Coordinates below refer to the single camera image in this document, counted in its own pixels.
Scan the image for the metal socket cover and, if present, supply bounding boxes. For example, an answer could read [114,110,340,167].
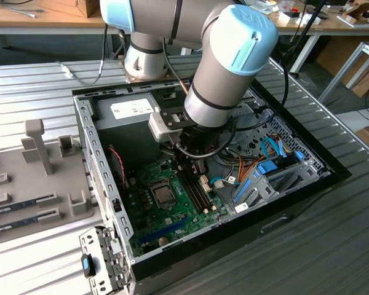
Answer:
[149,181,177,210]

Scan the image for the RAM slot white clips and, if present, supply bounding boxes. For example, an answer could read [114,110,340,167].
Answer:
[194,174,218,211]
[186,175,209,213]

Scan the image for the RAM slot black clips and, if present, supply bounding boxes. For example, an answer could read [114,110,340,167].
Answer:
[190,175,213,212]
[181,176,205,214]

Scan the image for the empty blue disk carrier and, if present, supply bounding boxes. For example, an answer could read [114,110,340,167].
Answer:
[232,177,253,203]

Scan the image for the hard disk in blue carrier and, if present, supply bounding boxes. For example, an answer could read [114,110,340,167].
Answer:
[257,152,299,176]

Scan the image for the grey power supply unit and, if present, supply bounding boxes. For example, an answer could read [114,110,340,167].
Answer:
[92,92,185,154]

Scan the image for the blue expansion slot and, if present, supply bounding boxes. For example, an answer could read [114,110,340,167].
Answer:
[140,216,190,243]

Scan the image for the green motherboard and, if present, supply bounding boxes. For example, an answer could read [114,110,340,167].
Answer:
[125,153,234,258]

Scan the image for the perforated metal disk bay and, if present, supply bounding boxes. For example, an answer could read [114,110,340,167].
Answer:
[232,107,333,213]

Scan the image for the black case fan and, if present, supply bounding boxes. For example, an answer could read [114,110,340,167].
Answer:
[105,143,130,191]

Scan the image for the black PC case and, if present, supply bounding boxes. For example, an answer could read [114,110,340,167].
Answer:
[71,69,353,295]

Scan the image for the small white box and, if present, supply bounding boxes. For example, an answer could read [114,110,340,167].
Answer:
[278,10,322,27]

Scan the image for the black stand pole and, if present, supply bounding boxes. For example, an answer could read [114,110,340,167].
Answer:
[279,0,330,74]

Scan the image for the black blue case latch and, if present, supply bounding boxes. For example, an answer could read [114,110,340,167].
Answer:
[81,253,97,278]

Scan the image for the large brown cardboard box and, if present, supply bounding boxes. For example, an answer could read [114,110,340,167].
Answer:
[315,36,369,99]

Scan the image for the cardboard box on desk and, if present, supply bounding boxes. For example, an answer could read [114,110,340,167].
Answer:
[39,0,101,18]

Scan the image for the grey parts rack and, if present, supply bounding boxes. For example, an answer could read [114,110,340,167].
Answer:
[0,118,97,246]

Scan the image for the long wooden desk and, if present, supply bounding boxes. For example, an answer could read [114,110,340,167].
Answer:
[0,0,369,36]

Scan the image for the blue RAM stick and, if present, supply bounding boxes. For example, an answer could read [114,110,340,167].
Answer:
[0,216,39,237]
[0,198,38,216]

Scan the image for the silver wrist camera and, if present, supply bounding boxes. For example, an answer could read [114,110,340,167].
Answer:
[148,112,183,143]

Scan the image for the blue wire white plug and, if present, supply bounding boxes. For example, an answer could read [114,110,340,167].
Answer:
[209,176,236,189]

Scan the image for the orange red power wires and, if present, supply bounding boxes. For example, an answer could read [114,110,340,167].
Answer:
[221,150,265,187]

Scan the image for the light blue data wire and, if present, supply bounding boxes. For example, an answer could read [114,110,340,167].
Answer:
[260,136,286,160]

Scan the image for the red fan wire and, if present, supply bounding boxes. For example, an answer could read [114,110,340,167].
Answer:
[107,146,129,188]

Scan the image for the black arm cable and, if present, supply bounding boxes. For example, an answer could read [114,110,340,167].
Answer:
[161,29,290,160]

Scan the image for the grey cable with plug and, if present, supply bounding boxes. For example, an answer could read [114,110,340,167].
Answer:
[55,24,109,86]

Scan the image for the grey metal shelf frame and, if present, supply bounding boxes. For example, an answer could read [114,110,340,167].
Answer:
[318,41,369,105]

